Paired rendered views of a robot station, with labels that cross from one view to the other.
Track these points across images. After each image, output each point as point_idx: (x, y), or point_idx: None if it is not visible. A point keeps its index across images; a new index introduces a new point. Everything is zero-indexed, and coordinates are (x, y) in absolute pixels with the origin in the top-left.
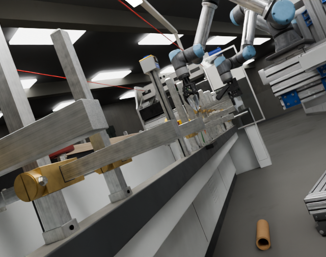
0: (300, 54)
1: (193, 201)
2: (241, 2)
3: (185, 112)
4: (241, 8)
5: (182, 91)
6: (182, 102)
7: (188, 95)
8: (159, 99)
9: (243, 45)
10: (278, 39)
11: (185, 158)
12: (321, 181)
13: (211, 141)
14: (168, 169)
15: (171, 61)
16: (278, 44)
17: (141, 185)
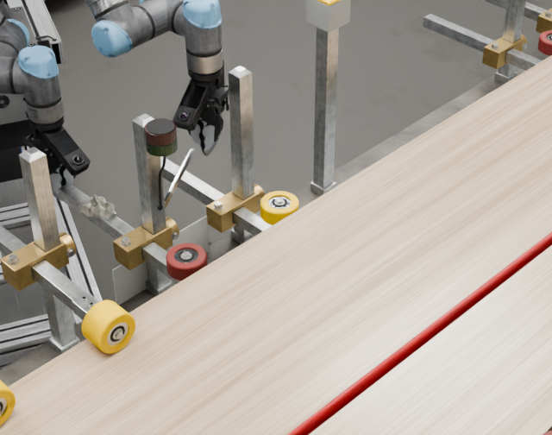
0: None
1: None
2: None
3: (231, 158)
4: None
5: (217, 105)
6: (160, 176)
7: (223, 109)
8: (336, 78)
9: (7, 19)
10: (5, 7)
11: (354, 159)
12: (3, 339)
13: (116, 300)
14: (413, 129)
15: (221, 25)
16: (9, 18)
17: (473, 99)
